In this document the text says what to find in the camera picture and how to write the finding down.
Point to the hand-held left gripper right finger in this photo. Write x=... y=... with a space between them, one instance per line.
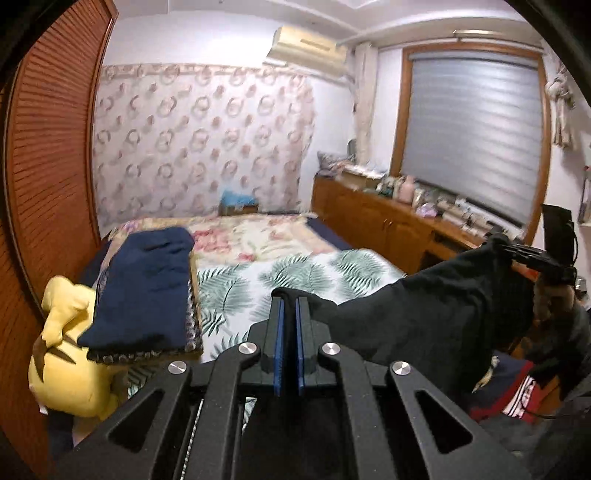
x=302 y=350

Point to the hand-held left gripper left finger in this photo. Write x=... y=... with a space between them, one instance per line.
x=278 y=350

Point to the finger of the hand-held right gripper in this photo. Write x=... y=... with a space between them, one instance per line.
x=519 y=250
x=531 y=266

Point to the black printed t-shirt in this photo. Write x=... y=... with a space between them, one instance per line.
x=415 y=314

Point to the person's right hand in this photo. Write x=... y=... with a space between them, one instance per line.
x=547 y=300

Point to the leaf print bedsheet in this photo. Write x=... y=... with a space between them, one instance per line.
x=240 y=295

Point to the patterned border folded cloth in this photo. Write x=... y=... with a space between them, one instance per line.
x=194 y=332

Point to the pink tissue box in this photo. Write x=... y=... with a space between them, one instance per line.
x=427 y=210

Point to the floral blanket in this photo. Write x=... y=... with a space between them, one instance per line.
x=258 y=240

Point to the navy mattress sheet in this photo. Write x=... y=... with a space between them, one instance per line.
x=328 y=235

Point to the navy red striped cloth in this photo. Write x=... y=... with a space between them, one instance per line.
x=517 y=392

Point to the pink thermos bottle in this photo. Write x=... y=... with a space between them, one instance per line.
x=406 y=190

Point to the grey window blind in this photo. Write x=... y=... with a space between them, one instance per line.
x=471 y=129

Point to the beige hanging cloth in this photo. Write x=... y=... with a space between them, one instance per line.
x=561 y=106

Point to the wooden sideboard cabinet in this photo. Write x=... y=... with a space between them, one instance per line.
x=378 y=226

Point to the navy folded garment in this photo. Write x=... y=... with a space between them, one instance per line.
x=147 y=286

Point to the small cardboard box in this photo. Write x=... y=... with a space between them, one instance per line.
x=238 y=210

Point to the blue cloth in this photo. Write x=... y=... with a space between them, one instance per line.
x=236 y=197

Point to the open cardboard box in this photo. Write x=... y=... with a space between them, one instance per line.
x=364 y=178

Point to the small grey fan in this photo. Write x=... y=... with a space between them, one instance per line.
x=352 y=147

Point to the yellow plush toy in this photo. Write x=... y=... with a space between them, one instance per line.
x=69 y=369

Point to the beige tied curtain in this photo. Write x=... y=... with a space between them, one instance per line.
x=364 y=101

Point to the circle pattern sheer curtain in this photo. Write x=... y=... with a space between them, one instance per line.
x=203 y=138

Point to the beige air conditioner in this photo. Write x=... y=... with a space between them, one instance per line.
x=309 y=50

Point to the wooden louvred wardrobe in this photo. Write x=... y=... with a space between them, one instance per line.
x=46 y=161

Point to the metal curtain rail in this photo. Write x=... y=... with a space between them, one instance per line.
x=485 y=32

